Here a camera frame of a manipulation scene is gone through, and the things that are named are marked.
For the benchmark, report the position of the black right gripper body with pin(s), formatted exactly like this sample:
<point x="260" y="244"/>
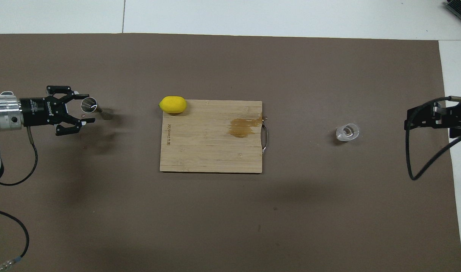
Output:
<point x="459" y="117"/>

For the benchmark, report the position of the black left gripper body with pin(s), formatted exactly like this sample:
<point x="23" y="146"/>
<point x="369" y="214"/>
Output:
<point x="41" y="111"/>

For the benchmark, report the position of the steel double jigger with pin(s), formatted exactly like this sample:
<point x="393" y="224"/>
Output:
<point x="107" y="113"/>

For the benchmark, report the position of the small clear glass cup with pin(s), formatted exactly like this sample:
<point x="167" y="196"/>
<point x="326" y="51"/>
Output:
<point x="347" y="132"/>

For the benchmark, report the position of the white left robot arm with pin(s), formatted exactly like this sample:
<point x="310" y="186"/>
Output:
<point x="3" y="113"/>

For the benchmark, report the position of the yellow lemon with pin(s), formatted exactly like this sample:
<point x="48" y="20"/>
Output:
<point x="173" y="104"/>

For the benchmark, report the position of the brown table mat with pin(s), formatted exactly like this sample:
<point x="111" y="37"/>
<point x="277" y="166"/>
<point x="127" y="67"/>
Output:
<point x="230" y="226"/>

